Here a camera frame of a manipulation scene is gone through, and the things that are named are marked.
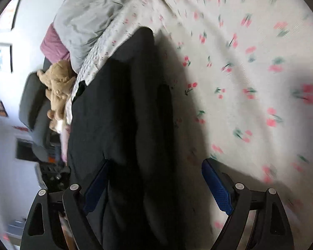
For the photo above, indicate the mauve pillow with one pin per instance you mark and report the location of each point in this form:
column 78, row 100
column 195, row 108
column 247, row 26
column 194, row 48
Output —
column 53, row 47

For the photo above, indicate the grey quilt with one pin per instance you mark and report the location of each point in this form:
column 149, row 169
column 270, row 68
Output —
column 88, row 18

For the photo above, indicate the red wall sticker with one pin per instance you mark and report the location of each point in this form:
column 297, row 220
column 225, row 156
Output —
column 20, row 128

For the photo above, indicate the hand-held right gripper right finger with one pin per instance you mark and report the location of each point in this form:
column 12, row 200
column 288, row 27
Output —
column 217, row 187

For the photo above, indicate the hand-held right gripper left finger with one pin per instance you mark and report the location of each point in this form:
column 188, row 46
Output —
column 97, row 185

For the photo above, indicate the black rack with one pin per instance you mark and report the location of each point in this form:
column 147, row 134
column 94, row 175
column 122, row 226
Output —
column 52, row 174

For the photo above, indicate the orange item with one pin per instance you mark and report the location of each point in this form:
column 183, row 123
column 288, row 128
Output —
column 51, row 159

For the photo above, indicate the framed picture with teal shape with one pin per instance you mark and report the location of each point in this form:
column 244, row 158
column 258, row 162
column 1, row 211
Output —
column 0, row 57

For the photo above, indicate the cherry print bed sheet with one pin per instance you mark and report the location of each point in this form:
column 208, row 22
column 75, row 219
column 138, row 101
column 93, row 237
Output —
column 250, row 57

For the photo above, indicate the black long coat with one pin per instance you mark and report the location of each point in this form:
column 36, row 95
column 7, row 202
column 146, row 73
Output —
column 125, row 122

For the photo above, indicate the grey upholstered chair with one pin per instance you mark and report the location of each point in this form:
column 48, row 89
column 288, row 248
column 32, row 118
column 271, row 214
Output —
column 32, row 101

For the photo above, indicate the black framed wall panel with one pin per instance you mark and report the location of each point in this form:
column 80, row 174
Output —
column 24, row 149

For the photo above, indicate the tan plush bear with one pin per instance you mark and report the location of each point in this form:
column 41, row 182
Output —
column 58, row 83

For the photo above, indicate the framed pale wall picture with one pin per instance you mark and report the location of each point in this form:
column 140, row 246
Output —
column 9, row 13

